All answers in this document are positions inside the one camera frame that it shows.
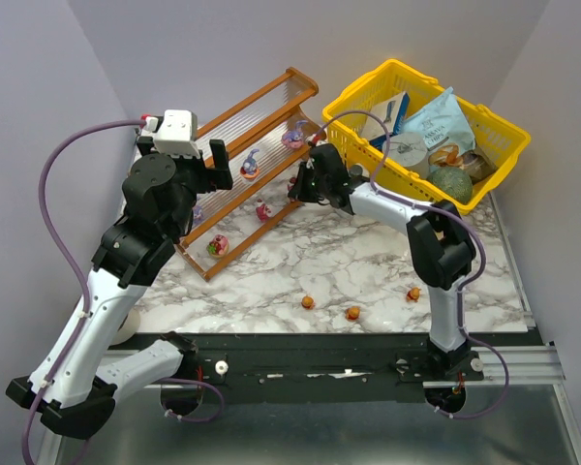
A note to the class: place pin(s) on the orange bear toy right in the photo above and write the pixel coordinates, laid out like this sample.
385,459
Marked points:
413,295

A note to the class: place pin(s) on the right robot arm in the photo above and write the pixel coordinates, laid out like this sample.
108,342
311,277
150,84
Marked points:
441,248

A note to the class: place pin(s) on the green melon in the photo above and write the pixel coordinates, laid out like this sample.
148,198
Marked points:
454,182

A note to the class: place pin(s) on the white bottle grey cap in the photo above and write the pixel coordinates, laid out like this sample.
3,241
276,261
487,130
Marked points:
357,171

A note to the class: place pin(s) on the small burger toy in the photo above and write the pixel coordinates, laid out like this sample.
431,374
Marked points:
307,302

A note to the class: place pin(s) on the orange bear toy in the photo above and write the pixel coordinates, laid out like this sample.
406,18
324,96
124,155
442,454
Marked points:
352,313
413,295

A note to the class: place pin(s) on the yellow plastic basket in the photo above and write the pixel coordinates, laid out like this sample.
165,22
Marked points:
500,140

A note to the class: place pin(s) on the blue white box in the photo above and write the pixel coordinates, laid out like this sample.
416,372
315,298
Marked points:
391,113

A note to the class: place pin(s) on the wooden tiered shelf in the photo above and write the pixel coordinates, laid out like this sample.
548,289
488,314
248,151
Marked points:
227,223

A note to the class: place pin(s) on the pink strawberry cake toy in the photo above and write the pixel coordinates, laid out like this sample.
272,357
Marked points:
218,246

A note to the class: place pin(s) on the dark pink cake toy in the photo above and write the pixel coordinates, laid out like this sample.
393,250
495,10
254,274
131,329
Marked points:
263,211

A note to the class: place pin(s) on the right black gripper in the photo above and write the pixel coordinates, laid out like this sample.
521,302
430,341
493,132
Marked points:
311,181

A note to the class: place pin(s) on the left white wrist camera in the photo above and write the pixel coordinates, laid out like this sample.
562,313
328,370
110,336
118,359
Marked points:
174,133

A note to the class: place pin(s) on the light blue chips bag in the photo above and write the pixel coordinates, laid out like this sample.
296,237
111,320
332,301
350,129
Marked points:
445,129

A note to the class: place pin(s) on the pink white cake toy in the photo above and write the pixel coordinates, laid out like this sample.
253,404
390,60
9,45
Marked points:
292,184

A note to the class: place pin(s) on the orange bear toy front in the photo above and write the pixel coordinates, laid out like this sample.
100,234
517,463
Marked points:
352,313

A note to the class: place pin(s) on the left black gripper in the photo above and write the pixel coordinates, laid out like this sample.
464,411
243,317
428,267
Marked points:
205,170

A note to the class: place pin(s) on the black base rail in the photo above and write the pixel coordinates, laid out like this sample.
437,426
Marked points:
319,368

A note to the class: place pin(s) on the purple sitting bunny toy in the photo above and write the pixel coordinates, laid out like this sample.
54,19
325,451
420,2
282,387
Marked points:
198,215

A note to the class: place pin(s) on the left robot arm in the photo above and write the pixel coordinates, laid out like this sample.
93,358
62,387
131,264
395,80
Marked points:
73,393

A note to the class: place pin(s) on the tape roll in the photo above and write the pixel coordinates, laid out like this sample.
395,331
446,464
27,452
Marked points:
128,329

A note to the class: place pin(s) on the brown snack packet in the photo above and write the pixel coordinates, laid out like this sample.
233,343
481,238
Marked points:
477,165

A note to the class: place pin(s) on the grey round tin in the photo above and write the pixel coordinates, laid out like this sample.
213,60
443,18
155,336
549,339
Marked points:
410,152

